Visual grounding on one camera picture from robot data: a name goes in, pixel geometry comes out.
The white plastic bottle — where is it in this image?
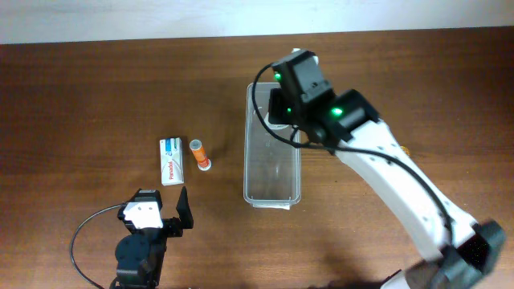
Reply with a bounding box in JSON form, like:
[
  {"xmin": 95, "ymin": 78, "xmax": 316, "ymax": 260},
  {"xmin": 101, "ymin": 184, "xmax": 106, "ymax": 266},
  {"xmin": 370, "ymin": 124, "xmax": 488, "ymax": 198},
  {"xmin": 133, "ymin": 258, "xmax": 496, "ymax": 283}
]
[{"xmin": 267, "ymin": 123, "xmax": 290, "ymax": 131}]

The small jar gold lid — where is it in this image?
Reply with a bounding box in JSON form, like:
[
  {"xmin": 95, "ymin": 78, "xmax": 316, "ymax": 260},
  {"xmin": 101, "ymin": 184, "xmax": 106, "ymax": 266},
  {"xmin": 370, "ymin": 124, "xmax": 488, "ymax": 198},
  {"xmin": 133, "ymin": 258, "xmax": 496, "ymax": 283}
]
[{"xmin": 400, "ymin": 146, "xmax": 410, "ymax": 156}]

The clear plastic container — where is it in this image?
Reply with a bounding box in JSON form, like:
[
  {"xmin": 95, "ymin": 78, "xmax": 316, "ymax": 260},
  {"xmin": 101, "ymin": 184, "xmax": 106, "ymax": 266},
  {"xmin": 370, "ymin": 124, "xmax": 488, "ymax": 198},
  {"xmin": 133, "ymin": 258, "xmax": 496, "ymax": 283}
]
[{"xmin": 243, "ymin": 83, "xmax": 301, "ymax": 210}]

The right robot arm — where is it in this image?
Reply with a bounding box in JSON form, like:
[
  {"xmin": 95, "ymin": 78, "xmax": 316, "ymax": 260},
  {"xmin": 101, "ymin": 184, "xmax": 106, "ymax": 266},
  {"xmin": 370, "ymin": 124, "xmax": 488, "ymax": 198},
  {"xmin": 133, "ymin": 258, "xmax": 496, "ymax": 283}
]
[{"xmin": 264, "ymin": 50, "xmax": 506, "ymax": 288}]

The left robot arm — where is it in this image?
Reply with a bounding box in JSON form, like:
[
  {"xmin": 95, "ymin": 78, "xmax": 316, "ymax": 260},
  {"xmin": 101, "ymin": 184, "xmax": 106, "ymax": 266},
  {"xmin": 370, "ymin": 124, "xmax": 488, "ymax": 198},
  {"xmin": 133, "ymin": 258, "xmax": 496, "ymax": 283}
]
[{"xmin": 109, "ymin": 187, "xmax": 194, "ymax": 288}]

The orange tablet tube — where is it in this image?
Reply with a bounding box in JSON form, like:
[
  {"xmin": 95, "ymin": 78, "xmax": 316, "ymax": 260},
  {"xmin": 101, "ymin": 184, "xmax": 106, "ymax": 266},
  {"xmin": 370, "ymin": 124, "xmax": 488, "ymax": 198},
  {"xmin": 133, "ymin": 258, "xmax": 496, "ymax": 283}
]
[{"xmin": 190, "ymin": 139, "xmax": 212, "ymax": 171}]

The white Panadol box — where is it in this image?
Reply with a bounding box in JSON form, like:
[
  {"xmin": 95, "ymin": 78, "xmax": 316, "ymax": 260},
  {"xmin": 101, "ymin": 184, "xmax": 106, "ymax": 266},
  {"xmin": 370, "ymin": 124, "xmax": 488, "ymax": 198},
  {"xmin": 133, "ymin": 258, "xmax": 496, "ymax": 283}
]
[{"xmin": 159, "ymin": 137, "xmax": 185, "ymax": 186}]

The left black cable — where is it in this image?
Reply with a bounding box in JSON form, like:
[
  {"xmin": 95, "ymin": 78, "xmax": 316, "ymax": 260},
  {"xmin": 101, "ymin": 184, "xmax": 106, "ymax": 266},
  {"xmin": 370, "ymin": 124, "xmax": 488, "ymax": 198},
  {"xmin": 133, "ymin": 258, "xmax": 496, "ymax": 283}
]
[{"xmin": 69, "ymin": 203, "xmax": 126, "ymax": 289}]

